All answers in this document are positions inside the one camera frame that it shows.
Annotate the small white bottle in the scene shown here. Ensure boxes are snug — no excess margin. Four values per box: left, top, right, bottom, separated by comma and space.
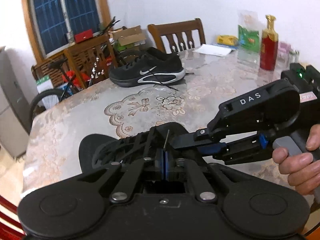
289, 49, 300, 64

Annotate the green snack packet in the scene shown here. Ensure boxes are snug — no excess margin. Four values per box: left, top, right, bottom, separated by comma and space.
238, 25, 260, 53

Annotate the black bicycle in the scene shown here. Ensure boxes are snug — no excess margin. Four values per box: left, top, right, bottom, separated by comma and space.
29, 18, 142, 123

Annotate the floral lace tablecloth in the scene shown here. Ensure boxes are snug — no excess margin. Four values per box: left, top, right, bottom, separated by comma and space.
22, 50, 288, 195

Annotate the yellow packet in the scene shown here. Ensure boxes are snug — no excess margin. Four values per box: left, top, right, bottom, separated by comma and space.
216, 35, 238, 46

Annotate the person's right hand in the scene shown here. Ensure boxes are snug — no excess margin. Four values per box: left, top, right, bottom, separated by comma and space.
272, 124, 319, 195

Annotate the red box on windowsill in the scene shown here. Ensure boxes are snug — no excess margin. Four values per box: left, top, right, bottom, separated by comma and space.
74, 29, 93, 43

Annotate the pink plastic container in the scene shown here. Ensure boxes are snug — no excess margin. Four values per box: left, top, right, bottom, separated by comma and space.
277, 41, 291, 62

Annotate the white green box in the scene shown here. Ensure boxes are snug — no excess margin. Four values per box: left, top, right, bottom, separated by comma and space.
36, 75, 59, 110

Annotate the black sneaker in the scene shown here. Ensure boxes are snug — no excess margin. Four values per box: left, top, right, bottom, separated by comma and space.
109, 47, 185, 87
77, 121, 201, 173

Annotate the red wooden chair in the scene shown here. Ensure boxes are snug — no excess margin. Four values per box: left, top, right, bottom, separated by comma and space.
0, 196, 25, 240

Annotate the red liquor bottle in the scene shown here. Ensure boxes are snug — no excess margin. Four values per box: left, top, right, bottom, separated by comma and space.
260, 15, 279, 71

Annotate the brown wooden chair right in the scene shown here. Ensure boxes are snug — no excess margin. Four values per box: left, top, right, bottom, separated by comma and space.
148, 18, 206, 53

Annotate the silver refrigerator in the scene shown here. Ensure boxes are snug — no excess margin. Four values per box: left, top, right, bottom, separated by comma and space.
1, 47, 31, 159

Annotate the cardboard box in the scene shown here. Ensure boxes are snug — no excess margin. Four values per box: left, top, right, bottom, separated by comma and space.
110, 25, 146, 51

